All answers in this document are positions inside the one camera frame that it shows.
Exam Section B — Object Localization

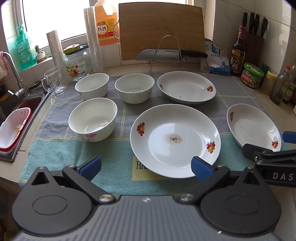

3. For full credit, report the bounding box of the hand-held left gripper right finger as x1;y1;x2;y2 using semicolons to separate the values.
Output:
178;156;264;205

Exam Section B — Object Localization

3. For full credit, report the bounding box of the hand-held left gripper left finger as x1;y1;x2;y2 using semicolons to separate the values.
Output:
30;156;116;205

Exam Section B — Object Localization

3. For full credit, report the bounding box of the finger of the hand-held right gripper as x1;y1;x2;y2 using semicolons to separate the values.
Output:
242;143;296;163
282;131;296;144

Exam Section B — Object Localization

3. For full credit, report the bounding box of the white plate fruit print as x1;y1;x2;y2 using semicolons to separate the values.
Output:
157;71;216;104
227;103;282;152
130;104;221;179

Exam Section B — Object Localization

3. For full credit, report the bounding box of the white bowl pink print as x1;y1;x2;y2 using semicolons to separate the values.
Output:
68;98;118;142

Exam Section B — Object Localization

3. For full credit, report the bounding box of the white ceramic bowl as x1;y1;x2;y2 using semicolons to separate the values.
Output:
75;73;110;100
115;74;155;104

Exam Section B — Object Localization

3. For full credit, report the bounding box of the grey placemat with yellow lines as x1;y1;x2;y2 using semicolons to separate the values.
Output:
18;74;292;196

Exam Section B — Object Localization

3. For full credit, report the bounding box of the small green-label bottle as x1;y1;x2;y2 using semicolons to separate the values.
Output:
282;80;296;105

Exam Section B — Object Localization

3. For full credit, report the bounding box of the glass bottle with red cap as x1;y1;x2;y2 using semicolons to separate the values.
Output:
269;65;291;105

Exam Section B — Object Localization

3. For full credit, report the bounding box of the small clear spice jar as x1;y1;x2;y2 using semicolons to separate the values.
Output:
262;71;277;95

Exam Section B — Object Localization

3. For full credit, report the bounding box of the green lidded tub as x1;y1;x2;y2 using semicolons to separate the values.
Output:
240;62;264;89

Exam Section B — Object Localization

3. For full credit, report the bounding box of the steel sink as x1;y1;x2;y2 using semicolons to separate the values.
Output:
0;90;52;163

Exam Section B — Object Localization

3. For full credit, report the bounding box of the white and red drain basket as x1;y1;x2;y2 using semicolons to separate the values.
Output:
0;107;31;152

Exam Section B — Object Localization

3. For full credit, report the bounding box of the dark vinegar bottle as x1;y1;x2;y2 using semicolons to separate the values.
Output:
231;25;246;77

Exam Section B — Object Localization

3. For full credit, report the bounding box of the clear glass mug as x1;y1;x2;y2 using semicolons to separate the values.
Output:
42;66;68;95

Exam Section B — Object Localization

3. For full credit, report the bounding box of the white and blue salt bag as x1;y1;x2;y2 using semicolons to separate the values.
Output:
200;39;233;76

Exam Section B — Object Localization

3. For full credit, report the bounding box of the dark wooden knife block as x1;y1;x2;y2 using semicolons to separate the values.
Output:
242;31;265;67

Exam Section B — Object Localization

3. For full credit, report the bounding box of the glass jar with yellow lid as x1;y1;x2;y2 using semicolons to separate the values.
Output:
63;44;93;81

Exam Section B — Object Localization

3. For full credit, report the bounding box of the tall stack of clear cups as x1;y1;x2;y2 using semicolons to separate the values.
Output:
83;7;104;73

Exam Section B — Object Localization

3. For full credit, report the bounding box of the small potted plant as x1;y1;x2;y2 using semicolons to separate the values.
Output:
34;45;47;63

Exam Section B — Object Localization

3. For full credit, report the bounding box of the metal faucet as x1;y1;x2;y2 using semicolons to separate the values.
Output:
2;52;30;98

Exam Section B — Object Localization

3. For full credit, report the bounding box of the pink rag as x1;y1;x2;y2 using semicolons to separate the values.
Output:
0;51;10;78

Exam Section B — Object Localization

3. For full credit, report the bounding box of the green dish soap bottle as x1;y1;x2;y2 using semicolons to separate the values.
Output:
14;24;37;72

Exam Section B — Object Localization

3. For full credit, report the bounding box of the orange cooking wine bottle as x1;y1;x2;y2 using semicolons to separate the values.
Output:
95;0;121;46

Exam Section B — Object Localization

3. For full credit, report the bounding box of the bamboo cutting board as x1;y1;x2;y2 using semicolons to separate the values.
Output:
118;3;205;61

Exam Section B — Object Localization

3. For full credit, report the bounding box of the black-handled kitchen knife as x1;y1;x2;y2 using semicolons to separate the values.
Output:
136;49;208;61

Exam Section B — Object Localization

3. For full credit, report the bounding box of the metal wire rack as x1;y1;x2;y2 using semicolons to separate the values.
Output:
150;35;188;72

